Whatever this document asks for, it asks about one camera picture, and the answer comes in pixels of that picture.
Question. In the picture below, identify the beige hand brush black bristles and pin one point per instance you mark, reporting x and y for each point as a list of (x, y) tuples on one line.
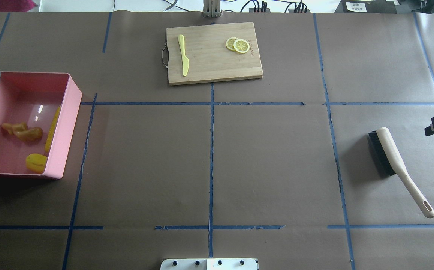
[(391, 161)]

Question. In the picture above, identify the yellow corn cob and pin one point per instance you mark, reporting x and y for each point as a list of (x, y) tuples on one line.
[(52, 130)]

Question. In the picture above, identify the tan ginger root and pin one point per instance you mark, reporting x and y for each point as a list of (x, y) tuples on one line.
[(22, 132)]

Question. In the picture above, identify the pink plastic bin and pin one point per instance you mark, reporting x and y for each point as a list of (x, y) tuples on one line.
[(33, 97)]

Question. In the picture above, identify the black box with label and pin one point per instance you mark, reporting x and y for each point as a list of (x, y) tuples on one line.
[(366, 6)]

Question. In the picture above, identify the lemon slice front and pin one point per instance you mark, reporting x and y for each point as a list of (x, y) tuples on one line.
[(241, 46)]

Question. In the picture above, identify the lemon slice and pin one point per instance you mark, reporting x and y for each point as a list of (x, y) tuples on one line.
[(230, 43), (241, 46)]

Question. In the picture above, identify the lemon slice back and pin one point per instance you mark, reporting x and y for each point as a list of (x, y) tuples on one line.
[(230, 43)]

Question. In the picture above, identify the bamboo cutting board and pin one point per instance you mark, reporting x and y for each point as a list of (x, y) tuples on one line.
[(210, 60)]

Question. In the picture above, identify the yellow-green plastic knife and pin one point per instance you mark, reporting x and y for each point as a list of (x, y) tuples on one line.
[(184, 58)]

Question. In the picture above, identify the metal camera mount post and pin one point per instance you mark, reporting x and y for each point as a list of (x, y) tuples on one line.
[(212, 8)]

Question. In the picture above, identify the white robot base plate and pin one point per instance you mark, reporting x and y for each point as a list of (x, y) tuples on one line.
[(210, 264)]

